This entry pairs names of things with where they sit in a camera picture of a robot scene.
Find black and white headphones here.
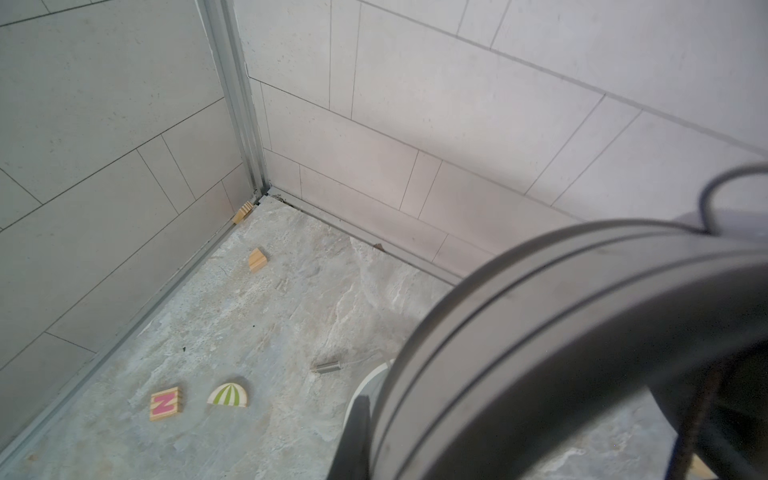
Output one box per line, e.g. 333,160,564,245
366,163,767,479

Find wooden block left corner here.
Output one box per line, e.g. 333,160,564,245
232,201,255,225

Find green striped half-round block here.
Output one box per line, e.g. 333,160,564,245
207,382,248,408

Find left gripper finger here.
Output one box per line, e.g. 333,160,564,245
326,395,371,480

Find wooden block back left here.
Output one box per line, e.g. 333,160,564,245
247,248,268,273

